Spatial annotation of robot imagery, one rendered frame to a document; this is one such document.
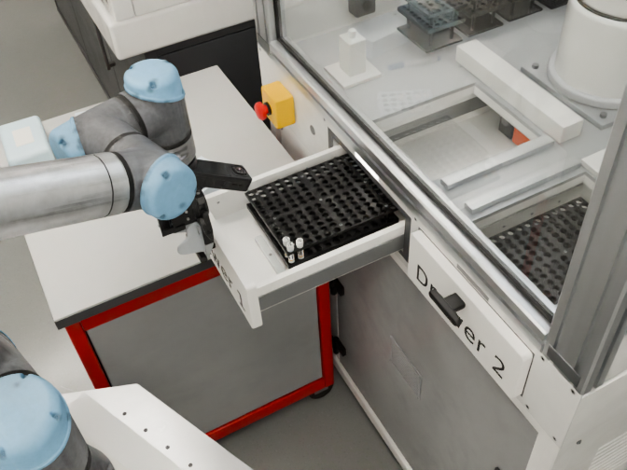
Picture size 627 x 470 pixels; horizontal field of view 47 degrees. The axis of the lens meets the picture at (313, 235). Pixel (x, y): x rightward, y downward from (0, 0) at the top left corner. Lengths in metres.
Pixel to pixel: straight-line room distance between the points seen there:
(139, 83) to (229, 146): 0.69
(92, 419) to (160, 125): 0.51
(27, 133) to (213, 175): 0.73
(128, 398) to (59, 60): 2.56
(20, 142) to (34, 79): 1.80
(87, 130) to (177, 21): 1.00
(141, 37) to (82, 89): 1.48
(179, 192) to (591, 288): 0.50
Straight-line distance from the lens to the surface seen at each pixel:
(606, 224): 0.84
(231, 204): 1.38
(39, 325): 2.45
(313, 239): 1.24
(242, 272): 1.16
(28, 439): 0.98
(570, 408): 1.08
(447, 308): 1.13
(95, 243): 1.51
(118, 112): 1.00
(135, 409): 1.25
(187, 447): 1.20
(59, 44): 3.76
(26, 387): 1.02
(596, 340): 0.95
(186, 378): 1.70
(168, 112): 1.02
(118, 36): 1.92
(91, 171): 0.85
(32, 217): 0.82
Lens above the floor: 1.80
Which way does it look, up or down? 46 degrees down
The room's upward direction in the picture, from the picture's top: 4 degrees counter-clockwise
